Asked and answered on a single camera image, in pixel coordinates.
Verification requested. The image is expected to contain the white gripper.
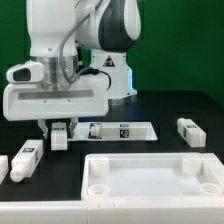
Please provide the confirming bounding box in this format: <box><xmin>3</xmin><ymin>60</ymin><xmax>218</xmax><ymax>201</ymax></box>
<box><xmin>3</xmin><ymin>61</ymin><xmax>109</xmax><ymax>138</ymax></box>

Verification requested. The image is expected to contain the white desk top tray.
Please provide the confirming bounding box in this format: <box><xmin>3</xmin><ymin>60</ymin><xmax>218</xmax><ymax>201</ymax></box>
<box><xmin>81</xmin><ymin>153</ymin><xmax>224</xmax><ymax>200</ymax></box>

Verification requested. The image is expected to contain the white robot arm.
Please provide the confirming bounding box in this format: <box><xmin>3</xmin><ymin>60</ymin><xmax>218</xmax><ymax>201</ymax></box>
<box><xmin>3</xmin><ymin>0</ymin><xmax>141</xmax><ymax>132</ymax></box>

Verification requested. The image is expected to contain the white flat base plate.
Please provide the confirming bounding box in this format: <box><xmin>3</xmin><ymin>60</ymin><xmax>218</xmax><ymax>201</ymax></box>
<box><xmin>69</xmin><ymin>122</ymin><xmax>157</xmax><ymax>141</ymax></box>

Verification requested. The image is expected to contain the white front rail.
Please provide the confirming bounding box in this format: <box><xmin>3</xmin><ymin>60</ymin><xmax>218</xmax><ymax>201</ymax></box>
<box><xmin>0</xmin><ymin>197</ymin><xmax>224</xmax><ymax>224</ymax></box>

